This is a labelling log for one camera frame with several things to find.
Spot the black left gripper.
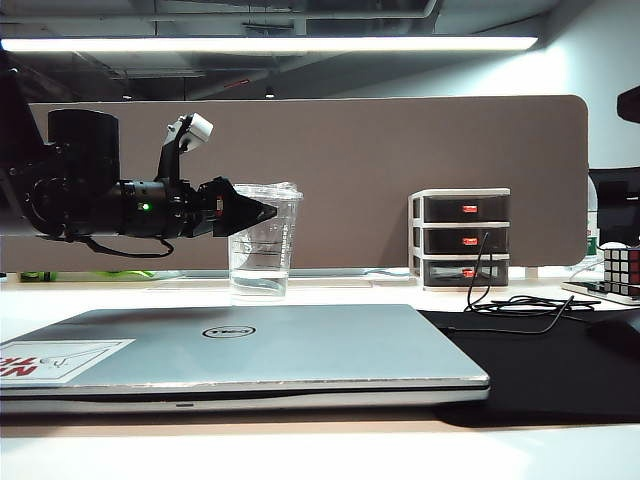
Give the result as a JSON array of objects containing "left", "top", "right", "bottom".
[{"left": 168, "top": 175, "right": 279, "bottom": 240}]

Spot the clear plastic cup with water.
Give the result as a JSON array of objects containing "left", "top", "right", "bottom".
[{"left": 227, "top": 182, "right": 305, "bottom": 297}]

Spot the silver Dell laptop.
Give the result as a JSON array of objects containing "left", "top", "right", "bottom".
[{"left": 0, "top": 303, "right": 491, "bottom": 416}]

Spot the green packet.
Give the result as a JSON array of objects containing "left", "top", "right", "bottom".
[{"left": 93, "top": 269, "right": 157, "bottom": 281}]

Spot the brown desk partition panel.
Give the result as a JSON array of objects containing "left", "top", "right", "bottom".
[{"left": 0, "top": 94, "right": 591, "bottom": 274}]

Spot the black mouse pad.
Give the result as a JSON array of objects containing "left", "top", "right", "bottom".
[{"left": 417, "top": 307, "right": 640, "bottom": 429}]

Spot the white flat device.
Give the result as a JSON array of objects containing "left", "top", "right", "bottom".
[{"left": 560, "top": 279, "right": 640, "bottom": 306}]

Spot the bottle with green label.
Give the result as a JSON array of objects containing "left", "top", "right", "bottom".
[{"left": 585, "top": 177, "right": 602, "bottom": 261}]

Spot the black monitor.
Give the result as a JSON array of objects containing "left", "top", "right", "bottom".
[{"left": 587, "top": 167, "right": 640, "bottom": 249}]

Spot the Rubik's cube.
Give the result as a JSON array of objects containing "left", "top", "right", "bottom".
[{"left": 602, "top": 244, "right": 640, "bottom": 299}]

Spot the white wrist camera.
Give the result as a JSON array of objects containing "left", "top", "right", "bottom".
[{"left": 178, "top": 112, "right": 215, "bottom": 152}]

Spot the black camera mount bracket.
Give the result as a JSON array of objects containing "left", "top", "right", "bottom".
[{"left": 153, "top": 115, "right": 194, "bottom": 184}]

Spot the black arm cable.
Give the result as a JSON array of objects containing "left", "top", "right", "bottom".
[{"left": 64, "top": 233, "right": 176, "bottom": 259}]

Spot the white drawer organizer frame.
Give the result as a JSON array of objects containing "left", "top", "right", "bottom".
[{"left": 407, "top": 187, "right": 512, "bottom": 292}]

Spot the dark translucent drawer red handle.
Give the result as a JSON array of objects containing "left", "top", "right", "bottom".
[
  {"left": 423, "top": 227, "right": 510, "bottom": 256},
  {"left": 423, "top": 195, "right": 510, "bottom": 224},
  {"left": 423, "top": 258, "right": 510, "bottom": 287}
]

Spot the thin black cable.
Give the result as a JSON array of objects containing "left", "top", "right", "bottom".
[{"left": 449, "top": 230, "right": 604, "bottom": 335}]

